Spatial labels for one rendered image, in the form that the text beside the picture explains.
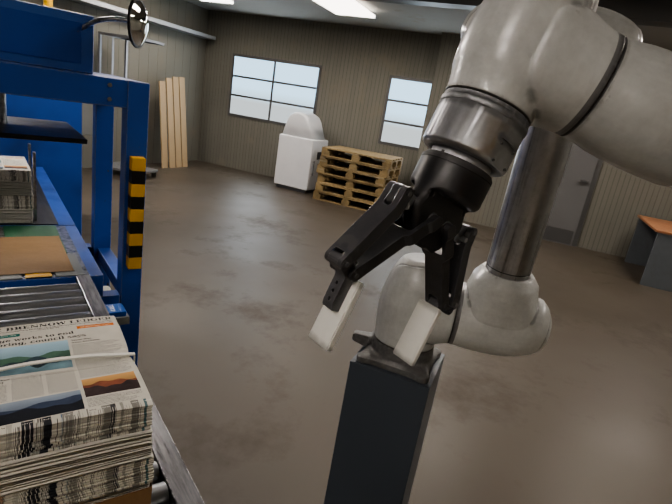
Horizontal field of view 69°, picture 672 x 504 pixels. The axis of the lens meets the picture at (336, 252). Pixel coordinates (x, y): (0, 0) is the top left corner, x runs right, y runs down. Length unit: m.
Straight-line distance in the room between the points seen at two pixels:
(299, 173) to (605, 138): 8.24
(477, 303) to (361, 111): 8.12
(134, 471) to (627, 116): 0.94
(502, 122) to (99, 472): 0.86
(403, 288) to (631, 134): 0.73
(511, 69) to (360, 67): 8.76
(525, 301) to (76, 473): 0.93
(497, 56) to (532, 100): 0.05
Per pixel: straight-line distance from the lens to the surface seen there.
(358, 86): 9.20
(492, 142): 0.48
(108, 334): 1.20
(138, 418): 0.99
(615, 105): 0.52
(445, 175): 0.47
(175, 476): 1.18
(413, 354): 0.56
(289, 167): 8.78
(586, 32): 0.52
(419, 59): 8.94
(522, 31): 0.50
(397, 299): 1.16
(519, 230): 1.12
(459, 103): 0.49
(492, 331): 1.18
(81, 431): 0.97
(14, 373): 1.10
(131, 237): 2.11
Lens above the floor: 1.59
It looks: 17 degrees down
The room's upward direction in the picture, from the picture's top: 9 degrees clockwise
